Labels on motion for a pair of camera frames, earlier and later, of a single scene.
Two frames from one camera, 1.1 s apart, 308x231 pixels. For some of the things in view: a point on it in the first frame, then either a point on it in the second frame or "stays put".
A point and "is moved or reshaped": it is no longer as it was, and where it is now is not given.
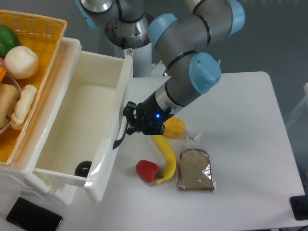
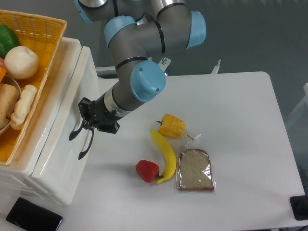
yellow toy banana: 160,140 stays put
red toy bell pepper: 147,171 stays put
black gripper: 150,116 → 101,118
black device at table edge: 299,206 stays put
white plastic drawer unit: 79,145 is moved or reshaped
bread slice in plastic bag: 195,172 stays put
